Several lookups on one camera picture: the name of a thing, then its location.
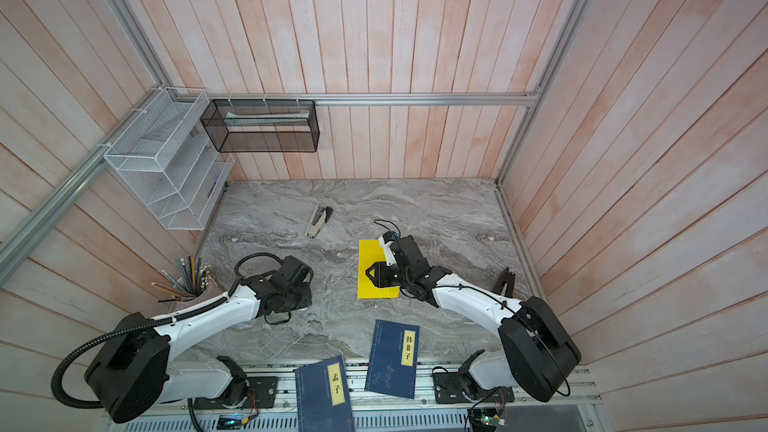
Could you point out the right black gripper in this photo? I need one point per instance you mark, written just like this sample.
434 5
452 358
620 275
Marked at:
380 277

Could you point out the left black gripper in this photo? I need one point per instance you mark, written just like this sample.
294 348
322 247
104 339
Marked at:
306 298

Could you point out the yellow envelope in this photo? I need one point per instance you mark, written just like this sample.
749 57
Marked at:
369 253

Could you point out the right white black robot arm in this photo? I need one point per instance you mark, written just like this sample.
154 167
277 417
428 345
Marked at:
537 353

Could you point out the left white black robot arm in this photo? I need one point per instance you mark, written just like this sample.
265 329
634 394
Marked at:
137 364

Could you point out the blue book on table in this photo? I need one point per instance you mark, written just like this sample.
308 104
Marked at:
393 359

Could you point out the pen holder with pencils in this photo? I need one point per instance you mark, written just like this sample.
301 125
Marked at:
192 284

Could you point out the black mesh basket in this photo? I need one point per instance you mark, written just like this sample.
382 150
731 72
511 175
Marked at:
262 125

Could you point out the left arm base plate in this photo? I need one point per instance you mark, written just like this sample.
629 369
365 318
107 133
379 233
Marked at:
254 392

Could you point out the blue book on rail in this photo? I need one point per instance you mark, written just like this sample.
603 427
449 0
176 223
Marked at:
322 393

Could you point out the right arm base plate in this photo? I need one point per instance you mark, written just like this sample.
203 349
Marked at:
458 387

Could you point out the white wire mesh shelf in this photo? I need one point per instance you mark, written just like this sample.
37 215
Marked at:
169 161

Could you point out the aluminium frame rail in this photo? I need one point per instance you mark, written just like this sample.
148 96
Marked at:
390 99

